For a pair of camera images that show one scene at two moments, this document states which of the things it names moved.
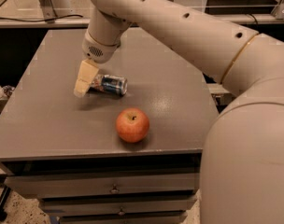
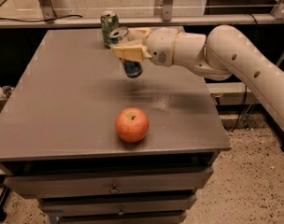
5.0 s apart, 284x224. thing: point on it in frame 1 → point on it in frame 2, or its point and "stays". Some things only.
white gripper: [97, 51] → [161, 45]
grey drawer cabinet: [66, 150] stays
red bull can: [113, 84] → [134, 69]
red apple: [132, 124] stays
